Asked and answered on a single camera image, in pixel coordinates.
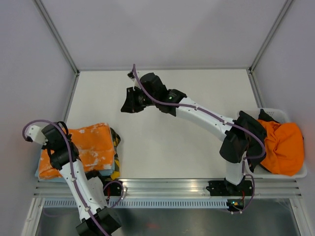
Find left aluminium frame post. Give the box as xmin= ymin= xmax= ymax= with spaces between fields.
xmin=33 ymin=0 xmax=80 ymax=76

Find camouflage yellow folded trousers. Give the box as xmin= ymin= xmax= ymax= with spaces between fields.
xmin=110 ymin=128 xmax=121 ymax=180

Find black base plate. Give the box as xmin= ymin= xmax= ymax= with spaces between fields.
xmin=103 ymin=180 xmax=124 ymax=197
xmin=206 ymin=179 xmax=253 ymax=197

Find black garment in basket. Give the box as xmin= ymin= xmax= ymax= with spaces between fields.
xmin=239 ymin=109 xmax=279 ymax=172

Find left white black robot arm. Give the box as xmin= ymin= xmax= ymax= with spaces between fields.
xmin=41 ymin=121 xmax=121 ymax=236

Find right aluminium frame post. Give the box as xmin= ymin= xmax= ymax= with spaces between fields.
xmin=249 ymin=0 xmax=295 ymax=74

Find white slotted cable duct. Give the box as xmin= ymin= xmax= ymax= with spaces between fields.
xmin=43 ymin=198 xmax=228 ymax=208

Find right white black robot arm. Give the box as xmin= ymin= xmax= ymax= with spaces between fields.
xmin=121 ymin=71 xmax=251 ymax=195

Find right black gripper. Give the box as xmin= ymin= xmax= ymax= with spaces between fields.
xmin=121 ymin=86 xmax=157 ymax=113

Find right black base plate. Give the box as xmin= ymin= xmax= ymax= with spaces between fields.
xmin=206 ymin=179 xmax=253 ymax=197

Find aluminium frame post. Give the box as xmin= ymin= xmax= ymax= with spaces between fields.
xmin=249 ymin=0 xmax=295 ymax=74
xmin=33 ymin=0 xmax=80 ymax=76

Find aluminium mounting rail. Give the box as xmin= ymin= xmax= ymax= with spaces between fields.
xmin=33 ymin=178 xmax=302 ymax=199

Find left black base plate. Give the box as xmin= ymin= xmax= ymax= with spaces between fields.
xmin=103 ymin=180 xmax=124 ymax=197

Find plain orange garment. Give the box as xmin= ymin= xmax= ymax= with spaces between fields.
xmin=258 ymin=119 xmax=304 ymax=177

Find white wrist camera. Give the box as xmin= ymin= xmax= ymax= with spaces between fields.
xmin=25 ymin=125 xmax=47 ymax=145
xmin=127 ymin=71 xmax=141 ymax=90

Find orange white tie-dye trousers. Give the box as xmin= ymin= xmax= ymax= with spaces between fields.
xmin=38 ymin=122 xmax=117 ymax=180

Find white plastic laundry basket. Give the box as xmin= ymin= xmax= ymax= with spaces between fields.
xmin=243 ymin=108 xmax=307 ymax=179

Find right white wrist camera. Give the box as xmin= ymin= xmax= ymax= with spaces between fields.
xmin=127 ymin=71 xmax=141 ymax=90

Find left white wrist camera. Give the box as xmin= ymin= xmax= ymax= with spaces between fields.
xmin=25 ymin=125 xmax=47 ymax=145

